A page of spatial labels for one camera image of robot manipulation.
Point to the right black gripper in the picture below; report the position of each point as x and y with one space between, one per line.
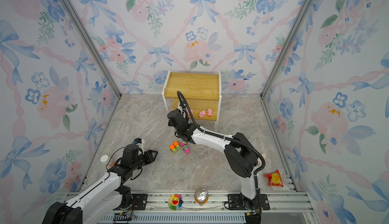
169 124

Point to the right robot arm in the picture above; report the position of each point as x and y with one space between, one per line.
243 158

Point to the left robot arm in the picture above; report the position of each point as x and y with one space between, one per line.
107 194

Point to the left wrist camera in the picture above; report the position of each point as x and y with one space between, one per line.
139 143

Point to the rainbow smiling flower plush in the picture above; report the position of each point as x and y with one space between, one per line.
175 202

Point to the wooden two-tier white-frame shelf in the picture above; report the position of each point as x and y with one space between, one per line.
202 91

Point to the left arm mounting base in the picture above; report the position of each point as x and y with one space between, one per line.
136 202

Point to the green orange toy truck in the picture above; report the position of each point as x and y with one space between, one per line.
173 149
177 145

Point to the right arm mounting base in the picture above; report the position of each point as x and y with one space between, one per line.
240 202

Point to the pink truck blue top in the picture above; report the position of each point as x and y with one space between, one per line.
186 149

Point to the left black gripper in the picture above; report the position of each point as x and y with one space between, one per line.
149 155

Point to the white capped pill bottle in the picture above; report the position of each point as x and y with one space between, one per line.
104 159

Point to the small red toy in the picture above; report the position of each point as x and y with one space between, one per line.
274 179

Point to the aluminium mounting rail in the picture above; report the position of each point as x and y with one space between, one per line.
284 204

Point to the orange metal can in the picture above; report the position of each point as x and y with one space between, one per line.
201 197

